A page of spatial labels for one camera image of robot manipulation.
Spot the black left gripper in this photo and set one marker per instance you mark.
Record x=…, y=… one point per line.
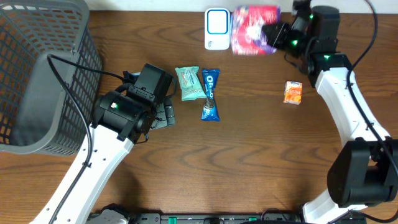
x=166, y=115

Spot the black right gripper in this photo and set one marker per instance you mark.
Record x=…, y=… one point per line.
x=277, y=35

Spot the red purple tissue pack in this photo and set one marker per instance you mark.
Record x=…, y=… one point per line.
x=247, y=37

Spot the mint green snack pack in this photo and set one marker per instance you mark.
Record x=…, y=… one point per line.
x=190, y=85

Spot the blue Oreo cookie pack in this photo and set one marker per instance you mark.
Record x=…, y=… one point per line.
x=210, y=78

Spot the small orange tissue packet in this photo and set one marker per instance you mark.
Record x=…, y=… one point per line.
x=293, y=92

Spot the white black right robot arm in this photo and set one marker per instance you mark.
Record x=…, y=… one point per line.
x=365, y=172

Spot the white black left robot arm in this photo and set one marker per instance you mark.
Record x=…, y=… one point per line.
x=121, y=117

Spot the white barcode scanner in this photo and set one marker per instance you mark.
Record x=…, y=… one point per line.
x=217, y=29

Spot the grey plastic shopping basket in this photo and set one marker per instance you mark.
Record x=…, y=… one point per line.
x=49, y=76

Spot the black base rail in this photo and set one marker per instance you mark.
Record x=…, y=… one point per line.
x=202, y=218

